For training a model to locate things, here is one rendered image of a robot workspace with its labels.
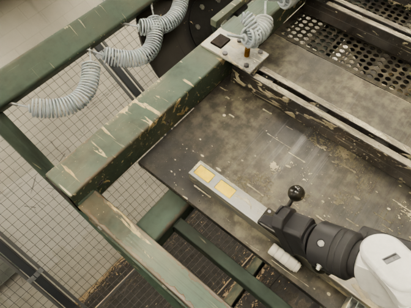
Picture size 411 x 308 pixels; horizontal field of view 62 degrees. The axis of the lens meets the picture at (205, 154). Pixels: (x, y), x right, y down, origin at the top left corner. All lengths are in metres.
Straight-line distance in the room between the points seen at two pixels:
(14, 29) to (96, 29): 4.17
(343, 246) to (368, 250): 0.05
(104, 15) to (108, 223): 0.80
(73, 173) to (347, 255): 0.63
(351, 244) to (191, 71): 0.66
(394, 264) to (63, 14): 5.31
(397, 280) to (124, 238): 0.56
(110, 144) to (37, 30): 4.64
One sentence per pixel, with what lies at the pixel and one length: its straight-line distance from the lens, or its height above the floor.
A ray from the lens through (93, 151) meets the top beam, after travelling 0.92.
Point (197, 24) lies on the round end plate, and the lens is 1.59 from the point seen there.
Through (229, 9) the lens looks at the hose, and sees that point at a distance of 0.99.
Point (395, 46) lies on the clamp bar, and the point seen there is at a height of 1.46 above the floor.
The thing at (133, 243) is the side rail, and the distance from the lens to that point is 0.84.
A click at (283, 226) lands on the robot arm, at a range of 0.69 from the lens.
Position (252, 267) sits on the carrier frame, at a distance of 1.94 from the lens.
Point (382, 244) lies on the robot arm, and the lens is 0.62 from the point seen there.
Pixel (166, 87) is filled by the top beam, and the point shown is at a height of 1.84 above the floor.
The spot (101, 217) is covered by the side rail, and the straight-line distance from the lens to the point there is 0.88.
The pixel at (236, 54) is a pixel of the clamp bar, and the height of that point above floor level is 1.79.
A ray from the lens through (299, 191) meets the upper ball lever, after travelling 0.78.
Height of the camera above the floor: 1.92
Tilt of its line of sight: 17 degrees down
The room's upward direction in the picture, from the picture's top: 39 degrees counter-clockwise
